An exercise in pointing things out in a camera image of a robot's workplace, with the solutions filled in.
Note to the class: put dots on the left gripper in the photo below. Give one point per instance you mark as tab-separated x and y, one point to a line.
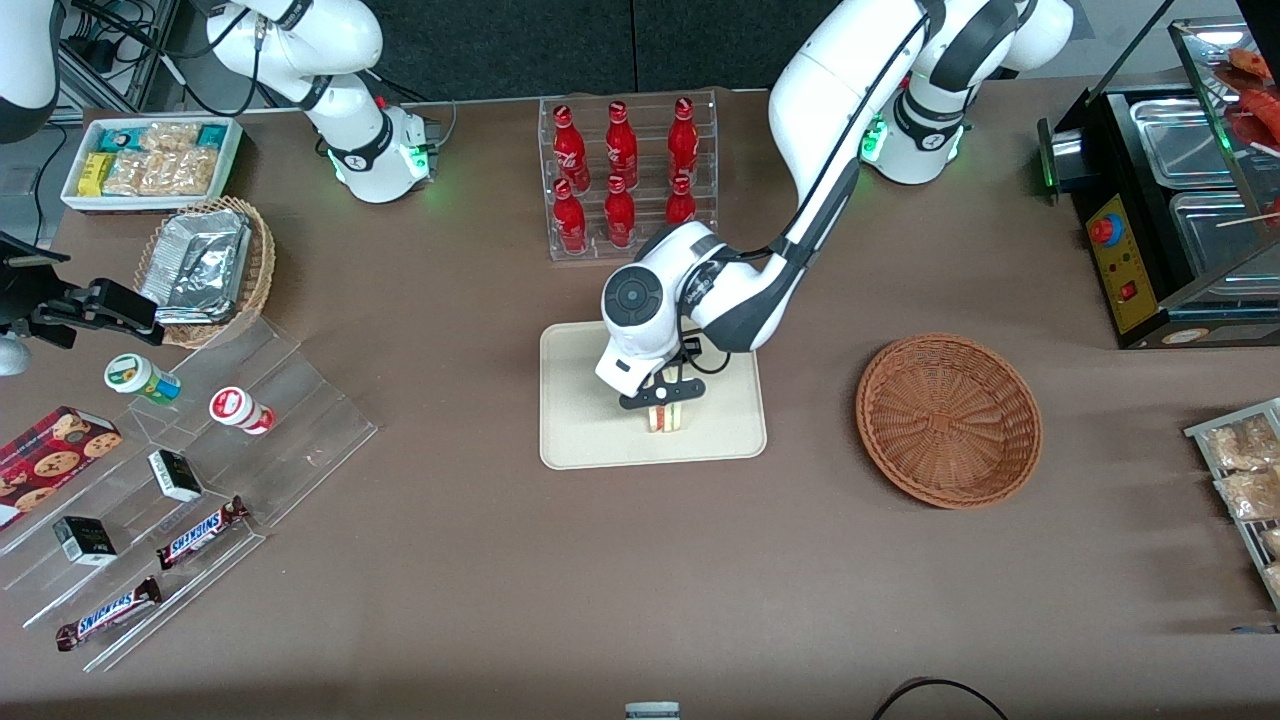
691	345

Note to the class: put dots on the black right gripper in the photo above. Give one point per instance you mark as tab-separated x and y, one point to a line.
48	302

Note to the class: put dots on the sandwich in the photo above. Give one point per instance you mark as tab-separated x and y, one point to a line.
668	418

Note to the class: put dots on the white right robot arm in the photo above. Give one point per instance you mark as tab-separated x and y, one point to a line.
350	130

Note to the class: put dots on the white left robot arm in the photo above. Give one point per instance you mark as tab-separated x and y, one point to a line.
830	90

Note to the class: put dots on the beige plastic tray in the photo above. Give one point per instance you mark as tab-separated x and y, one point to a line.
590	420

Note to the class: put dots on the wicker basket with foil packs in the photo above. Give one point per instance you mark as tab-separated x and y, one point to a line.
258	270

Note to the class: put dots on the empty round wicker basket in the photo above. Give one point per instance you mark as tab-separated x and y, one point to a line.
950	420

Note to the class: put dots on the tray with packaged snacks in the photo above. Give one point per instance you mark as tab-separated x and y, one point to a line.
1200	432

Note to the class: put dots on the green sunflower lid cup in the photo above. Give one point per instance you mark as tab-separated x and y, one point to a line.
135	376

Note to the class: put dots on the silver foil packet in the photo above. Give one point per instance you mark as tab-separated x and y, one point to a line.
195	308
200	250

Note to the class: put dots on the white rectangular snack bin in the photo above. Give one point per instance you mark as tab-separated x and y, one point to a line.
75	195

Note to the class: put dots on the red plaid cookie box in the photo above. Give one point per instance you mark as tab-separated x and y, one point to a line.
50	460

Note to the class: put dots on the yellow snack pack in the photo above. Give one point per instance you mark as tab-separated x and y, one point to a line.
96	173

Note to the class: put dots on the clear acrylic bottle rack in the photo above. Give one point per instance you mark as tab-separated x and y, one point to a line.
650	240

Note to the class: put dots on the clear bag of crackers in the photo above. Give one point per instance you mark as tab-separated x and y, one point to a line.
135	175
192	172
170	135

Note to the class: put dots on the red lid yogurt cup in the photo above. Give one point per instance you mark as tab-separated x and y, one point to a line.
238	410

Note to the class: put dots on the small black carton box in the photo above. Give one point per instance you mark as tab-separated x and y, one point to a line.
85	541
175	476

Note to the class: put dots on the red cola bottle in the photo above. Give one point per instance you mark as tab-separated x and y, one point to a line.
570	220
681	203
568	145
619	215
683	140
621	145

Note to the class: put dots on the teal snack pack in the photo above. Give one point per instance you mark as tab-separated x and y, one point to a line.
211	134
118	137

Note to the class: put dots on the clear acrylic stepped riser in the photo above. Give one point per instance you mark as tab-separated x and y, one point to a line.
130	570
300	420

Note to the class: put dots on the Snickers chocolate bar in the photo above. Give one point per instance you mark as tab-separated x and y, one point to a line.
203	531
108	612

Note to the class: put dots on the black power adapter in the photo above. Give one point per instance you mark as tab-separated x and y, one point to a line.
95	47

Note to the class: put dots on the grey white cylindrical object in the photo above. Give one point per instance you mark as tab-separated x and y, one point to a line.
652	711

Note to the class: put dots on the black food warmer appliance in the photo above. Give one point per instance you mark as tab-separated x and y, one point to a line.
1100	290

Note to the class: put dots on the red emergency stop button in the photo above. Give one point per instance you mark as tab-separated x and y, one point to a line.
1104	230

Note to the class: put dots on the steel food pan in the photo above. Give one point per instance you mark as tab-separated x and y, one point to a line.
1185	140
1215	245

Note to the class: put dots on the clear bag of snacks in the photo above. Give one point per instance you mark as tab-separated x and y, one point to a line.
1270	542
1250	495
1240	445

